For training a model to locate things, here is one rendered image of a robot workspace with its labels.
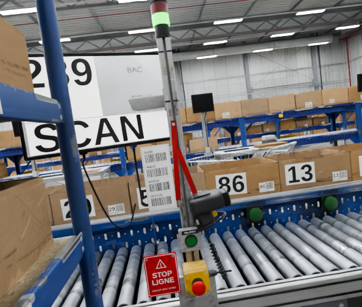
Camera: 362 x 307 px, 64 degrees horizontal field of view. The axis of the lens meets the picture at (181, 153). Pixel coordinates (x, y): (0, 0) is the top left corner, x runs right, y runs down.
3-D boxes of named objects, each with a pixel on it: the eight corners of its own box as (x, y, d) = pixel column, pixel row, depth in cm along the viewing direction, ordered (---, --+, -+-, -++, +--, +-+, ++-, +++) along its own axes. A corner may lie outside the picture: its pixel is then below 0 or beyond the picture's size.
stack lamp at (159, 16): (152, 24, 83) (149, 2, 82) (153, 30, 88) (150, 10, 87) (170, 22, 83) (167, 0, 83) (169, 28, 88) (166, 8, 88)
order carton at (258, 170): (208, 204, 149) (203, 172, 148) (200, 192, 179) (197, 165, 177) (281, 193, 152) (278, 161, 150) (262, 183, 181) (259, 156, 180)
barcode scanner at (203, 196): (237, 223, 83) (228, 188, 82) (197, 234, 82) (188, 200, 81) (231, 216, 89) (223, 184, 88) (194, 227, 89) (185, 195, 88)
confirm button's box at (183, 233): (181, 253, 86) (178, 231, 85) (180, 249, 89) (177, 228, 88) (203, 250, 86) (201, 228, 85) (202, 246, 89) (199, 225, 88)
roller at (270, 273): (275, 295, 95) (273, 281, 95) (234, 237, 147) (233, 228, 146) (289, 292, 95) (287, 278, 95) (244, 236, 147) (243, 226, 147)
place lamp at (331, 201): (325, 211, 146) (324, 198, 145) (324, 211, 147) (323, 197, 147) (339, 209, 146) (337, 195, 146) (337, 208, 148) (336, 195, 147)
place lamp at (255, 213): (250, 223, 144) (248, 209, 143) (249, 222, 145) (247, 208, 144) (264, 221, 144) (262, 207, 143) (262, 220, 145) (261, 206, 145)
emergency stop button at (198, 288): (192, 298, 79) (191, 284, 78) (191, 290, 83) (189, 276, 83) (207, 296, 79) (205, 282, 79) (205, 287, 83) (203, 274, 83)
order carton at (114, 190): (53, 227, 145) (47, 194, 144) (72, 211, 174) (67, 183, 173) (131, 215, 147) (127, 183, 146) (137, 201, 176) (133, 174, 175)
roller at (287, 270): (294, 292, 95) (292, 278, 95) (247, 236, 147) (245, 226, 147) (308, 289, 96) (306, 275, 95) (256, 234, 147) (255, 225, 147)
